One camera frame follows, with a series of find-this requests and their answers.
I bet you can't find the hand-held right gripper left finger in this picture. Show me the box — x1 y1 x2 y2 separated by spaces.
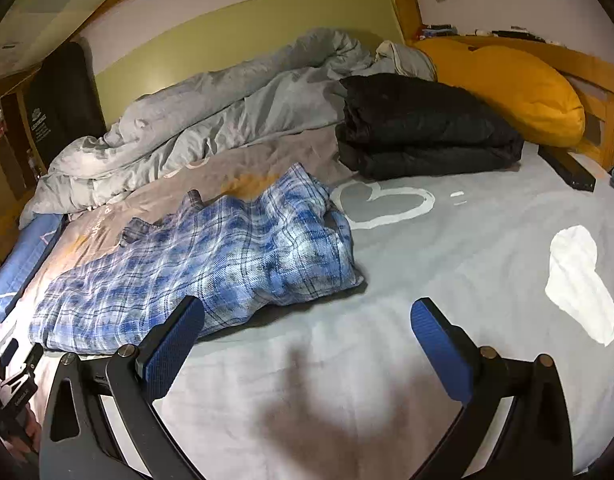
37 295 206 480

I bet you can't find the black bag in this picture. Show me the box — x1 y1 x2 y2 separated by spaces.
27 42 106 171

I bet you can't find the wooden shelf unit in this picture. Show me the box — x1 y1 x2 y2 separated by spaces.
0 75 42 281

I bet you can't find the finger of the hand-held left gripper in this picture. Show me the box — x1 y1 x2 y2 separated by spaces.
0 338 18 376
21 342 44 386

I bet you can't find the white cloth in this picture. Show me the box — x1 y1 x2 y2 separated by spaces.
544 225 614 346

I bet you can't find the yellow pillow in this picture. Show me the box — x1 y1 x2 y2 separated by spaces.
412 37 586 148

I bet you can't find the blue pillow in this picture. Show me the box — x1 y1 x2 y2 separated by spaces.
0 212 68 331

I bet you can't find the black folded puffer jacket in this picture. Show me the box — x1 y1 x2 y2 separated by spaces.
335 73 525 181

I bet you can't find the black rectangular box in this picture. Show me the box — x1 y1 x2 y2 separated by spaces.
537 144 596 192

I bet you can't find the black remote control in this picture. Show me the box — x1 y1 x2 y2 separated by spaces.
492 30 545 42

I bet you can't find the grey crumpled duvet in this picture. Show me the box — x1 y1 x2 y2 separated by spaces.
19 27 438 216

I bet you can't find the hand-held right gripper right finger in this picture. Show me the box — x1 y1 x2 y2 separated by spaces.
410 297 572 480

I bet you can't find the blue plaid flannel shirt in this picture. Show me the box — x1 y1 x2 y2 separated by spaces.
29 162 365 353

